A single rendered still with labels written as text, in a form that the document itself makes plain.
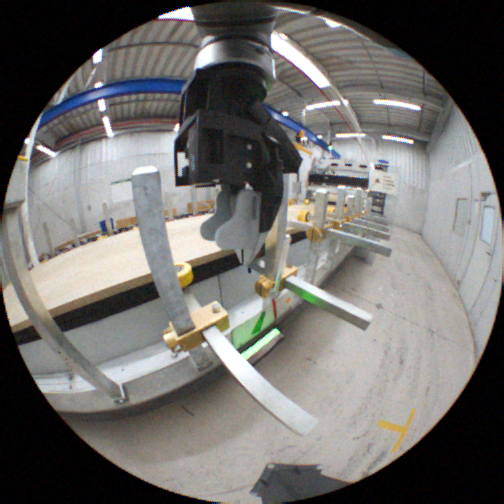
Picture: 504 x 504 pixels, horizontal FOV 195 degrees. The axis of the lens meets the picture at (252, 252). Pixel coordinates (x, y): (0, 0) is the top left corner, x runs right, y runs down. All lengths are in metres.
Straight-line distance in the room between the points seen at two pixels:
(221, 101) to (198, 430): 1.23
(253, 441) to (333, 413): 0.50
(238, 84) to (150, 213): 0.17
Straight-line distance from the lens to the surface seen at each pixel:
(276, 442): 1.10
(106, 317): 0.55
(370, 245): 0.55
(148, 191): 0.19
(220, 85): 0.16
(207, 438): 1.12
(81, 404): 0.62
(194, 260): 0.45
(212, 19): 0.22
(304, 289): 0.39
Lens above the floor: 1.09
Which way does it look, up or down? 24 degrees down
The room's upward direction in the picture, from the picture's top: straight up
